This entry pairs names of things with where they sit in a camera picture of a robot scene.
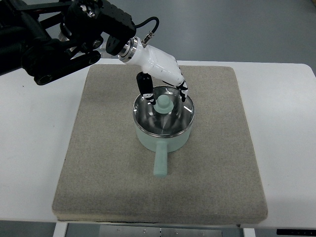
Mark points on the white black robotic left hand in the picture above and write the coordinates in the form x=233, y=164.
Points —
x=154, y=63

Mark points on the glass lid with green knob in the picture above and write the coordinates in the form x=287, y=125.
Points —
x=163, y=116

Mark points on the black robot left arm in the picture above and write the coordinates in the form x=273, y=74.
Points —
x=52, y=40

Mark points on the mint green saucepan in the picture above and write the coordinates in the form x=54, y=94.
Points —
x=162, y=146

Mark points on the beige square fabric mat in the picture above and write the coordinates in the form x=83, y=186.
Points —
x=109, y=175

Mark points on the black control panel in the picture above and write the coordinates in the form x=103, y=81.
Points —
x=296, y=232

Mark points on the metal bracket under table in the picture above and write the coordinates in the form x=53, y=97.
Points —
x=130, y=231

